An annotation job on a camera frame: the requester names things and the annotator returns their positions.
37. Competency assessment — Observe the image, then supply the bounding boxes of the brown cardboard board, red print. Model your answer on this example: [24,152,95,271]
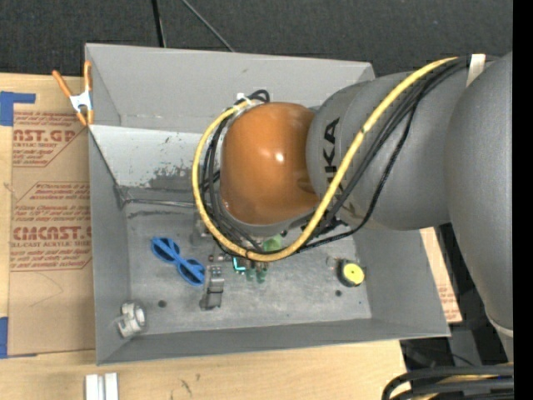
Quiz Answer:
[0,72,464,358]

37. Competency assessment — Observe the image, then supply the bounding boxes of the blue sunglasses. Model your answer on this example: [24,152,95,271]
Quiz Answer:
[150,236,207,288]

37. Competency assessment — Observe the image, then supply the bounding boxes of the grey metal bin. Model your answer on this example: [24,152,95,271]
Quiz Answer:
[84,42,452,367]

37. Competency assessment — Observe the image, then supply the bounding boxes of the black and yellow round disc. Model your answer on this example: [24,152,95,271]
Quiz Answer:
[336,257,367,289]

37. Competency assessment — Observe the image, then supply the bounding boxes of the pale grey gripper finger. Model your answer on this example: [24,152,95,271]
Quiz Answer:
[190,217,210,248]
[198,264,227,312]

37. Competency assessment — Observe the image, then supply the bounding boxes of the white ridged plastic piece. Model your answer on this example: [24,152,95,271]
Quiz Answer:
[116,301,148,339]

